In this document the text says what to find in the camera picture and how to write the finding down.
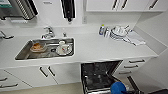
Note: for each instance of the white drawer unit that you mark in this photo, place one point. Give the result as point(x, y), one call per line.
point(131, 65)
point(11, 82)

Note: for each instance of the black wall dispenser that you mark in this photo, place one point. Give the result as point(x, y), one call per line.
point(68, 10)

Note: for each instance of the steel kitchen sink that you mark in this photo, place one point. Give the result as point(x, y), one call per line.
point(26, 53)

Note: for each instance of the blue bowl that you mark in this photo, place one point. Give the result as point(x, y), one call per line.
point(118, 88)

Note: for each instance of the orange dish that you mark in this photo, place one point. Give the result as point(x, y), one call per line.
point(38, 47)

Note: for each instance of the stack of white plates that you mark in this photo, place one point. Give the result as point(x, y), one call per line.
point(118, 32)

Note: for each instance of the chrome faucet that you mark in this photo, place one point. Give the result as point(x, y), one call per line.
point(49, 32)

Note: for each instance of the white cup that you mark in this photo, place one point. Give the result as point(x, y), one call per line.
point(64, 49)

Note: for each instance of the white wall outlet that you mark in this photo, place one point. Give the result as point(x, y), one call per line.
point(84, 20)

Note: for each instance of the steel dishwasher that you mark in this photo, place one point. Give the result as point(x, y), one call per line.
point(98, 76)

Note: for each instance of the white lower cabinet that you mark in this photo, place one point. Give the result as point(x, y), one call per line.
point(63, 74)

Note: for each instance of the white upper cabinet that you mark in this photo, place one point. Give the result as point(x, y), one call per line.
point(130, 5)

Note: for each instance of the small sink knob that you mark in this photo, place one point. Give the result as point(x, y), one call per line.
point(64, 34)

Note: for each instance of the small clear bottle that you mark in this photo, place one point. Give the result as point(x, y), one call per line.
point(101, 30)

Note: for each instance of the white cabinet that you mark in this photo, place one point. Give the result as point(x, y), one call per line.
point(130, 5)
point(63, 74)

